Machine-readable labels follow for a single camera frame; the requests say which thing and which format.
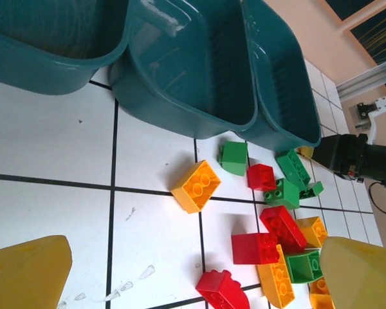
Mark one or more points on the sloped red lego brick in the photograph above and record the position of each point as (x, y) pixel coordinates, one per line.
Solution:
(222, 289)

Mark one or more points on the small red lego brick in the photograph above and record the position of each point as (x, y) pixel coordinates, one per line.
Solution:
(261, 177)

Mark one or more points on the long red lego brick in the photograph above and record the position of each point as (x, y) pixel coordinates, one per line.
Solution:
(283, 230)

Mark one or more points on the long green lego brick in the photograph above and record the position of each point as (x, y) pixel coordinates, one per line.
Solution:
(294, 167)

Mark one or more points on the aluminium frame post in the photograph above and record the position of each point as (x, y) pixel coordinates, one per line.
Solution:
(366, 80)

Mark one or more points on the long yellow lego brick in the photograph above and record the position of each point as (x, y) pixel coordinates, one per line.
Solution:
(276, 278)

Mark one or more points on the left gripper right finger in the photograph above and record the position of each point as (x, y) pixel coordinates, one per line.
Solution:
(363, 277)

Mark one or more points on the arched green lego brick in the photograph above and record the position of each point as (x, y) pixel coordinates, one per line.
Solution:
(304, 265)

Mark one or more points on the teal plastic bin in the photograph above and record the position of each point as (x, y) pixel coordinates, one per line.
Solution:
(283, 80)
(180, 64)
(51, 32)

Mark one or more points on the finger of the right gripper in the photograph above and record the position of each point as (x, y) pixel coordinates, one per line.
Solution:
(331, 154)

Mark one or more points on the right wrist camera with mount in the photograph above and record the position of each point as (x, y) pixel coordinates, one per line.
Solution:
(358, 116)

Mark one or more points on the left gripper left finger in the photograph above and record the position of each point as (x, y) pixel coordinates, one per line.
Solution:
(19, 277)

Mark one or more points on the sloped green lego brick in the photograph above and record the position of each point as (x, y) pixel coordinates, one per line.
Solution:
(234, 157)

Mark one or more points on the small green lego brick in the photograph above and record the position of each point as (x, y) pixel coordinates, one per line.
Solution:
(312, 190)

